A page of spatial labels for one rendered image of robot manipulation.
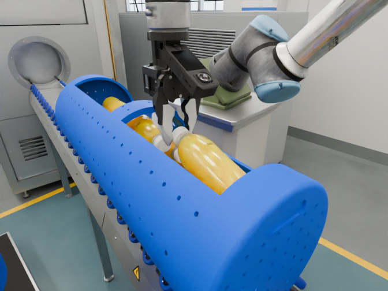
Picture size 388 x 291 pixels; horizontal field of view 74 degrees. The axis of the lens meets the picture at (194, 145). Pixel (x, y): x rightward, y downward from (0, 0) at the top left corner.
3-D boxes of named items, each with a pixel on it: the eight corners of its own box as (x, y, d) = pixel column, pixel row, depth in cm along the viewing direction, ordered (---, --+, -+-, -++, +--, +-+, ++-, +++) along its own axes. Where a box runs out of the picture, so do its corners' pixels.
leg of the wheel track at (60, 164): (71, 193, 230) (53, 129, 201) (73, 196, 225) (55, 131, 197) (64, 195, 227) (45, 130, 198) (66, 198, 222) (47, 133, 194)
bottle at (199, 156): (227, 232, 40) (162, 155, 51) (255, 219, 44) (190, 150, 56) (247, 199, 36) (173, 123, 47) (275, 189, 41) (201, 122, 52)
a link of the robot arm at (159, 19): (199, 2, 42) (155, 1, 38) (199, 32, 44) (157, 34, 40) (174, 4, 48) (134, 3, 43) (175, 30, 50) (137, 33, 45)
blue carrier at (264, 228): (132, 133, 116) (123, 69, 102) (310, 274, 53) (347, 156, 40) (65, 152, 101) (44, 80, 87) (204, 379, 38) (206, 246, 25)
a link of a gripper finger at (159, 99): (171, 122, 51) (175, 78, 48) (175, 125, 50) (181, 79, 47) (149, 123, 48) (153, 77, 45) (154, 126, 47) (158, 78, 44)
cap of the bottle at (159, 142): (170, 140, 62) (174, 143, 61) (160, 152, 61) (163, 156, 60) (161, 131, 59) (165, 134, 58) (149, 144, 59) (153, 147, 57)
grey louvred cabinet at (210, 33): (154, 116, 402) (146, 12, 336) (280, 166, 270) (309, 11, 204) (124, 125, 368) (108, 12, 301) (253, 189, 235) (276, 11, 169)
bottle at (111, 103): (120, 112, 103) (143, 127, 89) (103, 116, 100) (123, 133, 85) (118, 94, 100) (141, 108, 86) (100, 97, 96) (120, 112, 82)
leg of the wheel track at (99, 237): (111, 272, 160) (93, 190, 131) (115, 279, 155) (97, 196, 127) (102, 276, 157) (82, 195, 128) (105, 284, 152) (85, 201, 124)
